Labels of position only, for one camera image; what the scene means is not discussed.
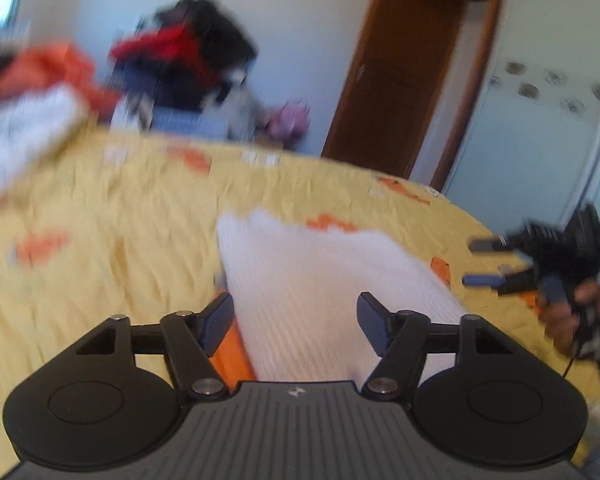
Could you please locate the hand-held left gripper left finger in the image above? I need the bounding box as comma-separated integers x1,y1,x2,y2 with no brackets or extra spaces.
75,291,236,401

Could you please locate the orange plastic bag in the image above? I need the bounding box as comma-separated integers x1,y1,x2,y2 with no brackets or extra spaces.
0,42,121,116

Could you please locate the light blue blanket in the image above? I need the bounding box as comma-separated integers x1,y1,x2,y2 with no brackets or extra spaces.
112,102,231,136

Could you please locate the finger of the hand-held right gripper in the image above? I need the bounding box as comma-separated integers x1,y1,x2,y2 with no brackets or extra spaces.
469,234,528,254
462,271,537,296

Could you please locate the grey bedding bundle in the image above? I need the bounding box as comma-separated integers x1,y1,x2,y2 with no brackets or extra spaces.
202,72,276,141

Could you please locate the white wardrobe with floral print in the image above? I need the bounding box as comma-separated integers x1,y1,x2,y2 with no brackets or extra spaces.
440,0,600,261

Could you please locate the brown wooden door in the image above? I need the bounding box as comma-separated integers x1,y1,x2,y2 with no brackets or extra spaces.
320,0,506,186

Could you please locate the black cable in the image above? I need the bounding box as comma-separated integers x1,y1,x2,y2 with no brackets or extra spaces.
561,255,600,380

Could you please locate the white printed quilt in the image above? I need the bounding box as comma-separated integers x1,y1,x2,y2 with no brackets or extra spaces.
0,85,88,211

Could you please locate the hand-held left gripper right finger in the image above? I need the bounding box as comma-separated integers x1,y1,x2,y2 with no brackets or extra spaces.
356,291,501,401

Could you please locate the yellow carrot print bedsheet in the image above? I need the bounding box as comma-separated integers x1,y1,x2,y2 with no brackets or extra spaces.
0,125,600,480

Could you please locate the white knitted sweater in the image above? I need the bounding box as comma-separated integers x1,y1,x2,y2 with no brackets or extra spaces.
215,210,468,386

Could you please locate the pile of dark and red clothes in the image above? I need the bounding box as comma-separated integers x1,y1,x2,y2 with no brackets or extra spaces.
107,0,261,111

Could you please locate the person's right hand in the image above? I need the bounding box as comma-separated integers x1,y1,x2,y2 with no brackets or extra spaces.
537,282,600,356

